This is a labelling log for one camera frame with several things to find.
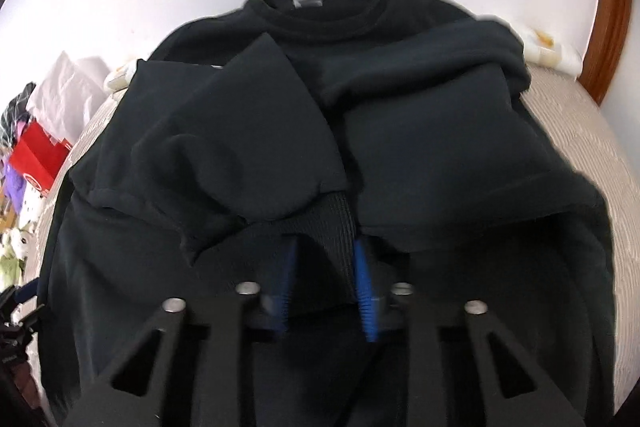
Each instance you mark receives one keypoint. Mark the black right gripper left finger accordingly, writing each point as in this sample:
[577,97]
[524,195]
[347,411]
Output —
[192,364]

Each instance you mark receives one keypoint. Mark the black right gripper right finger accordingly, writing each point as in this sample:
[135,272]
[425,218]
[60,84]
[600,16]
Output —
[457,367]

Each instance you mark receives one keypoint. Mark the black sweatshirt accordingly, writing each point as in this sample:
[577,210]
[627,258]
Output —
[400,122]

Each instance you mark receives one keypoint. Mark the red paper bag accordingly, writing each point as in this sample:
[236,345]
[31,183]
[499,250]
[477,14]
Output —
[38,158]

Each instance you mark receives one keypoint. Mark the striped beige mattress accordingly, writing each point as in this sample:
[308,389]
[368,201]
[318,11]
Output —
[102,272]

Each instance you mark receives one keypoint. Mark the white plastic bag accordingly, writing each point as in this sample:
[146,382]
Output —
[64,102]

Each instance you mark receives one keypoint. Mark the plaid dark cloth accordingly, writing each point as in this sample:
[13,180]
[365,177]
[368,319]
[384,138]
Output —
[15,113]

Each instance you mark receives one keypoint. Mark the white patterned pillow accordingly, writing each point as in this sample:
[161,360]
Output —
[539,48]

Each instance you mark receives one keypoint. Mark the brown wooden door frame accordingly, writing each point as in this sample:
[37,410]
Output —
[605,47]

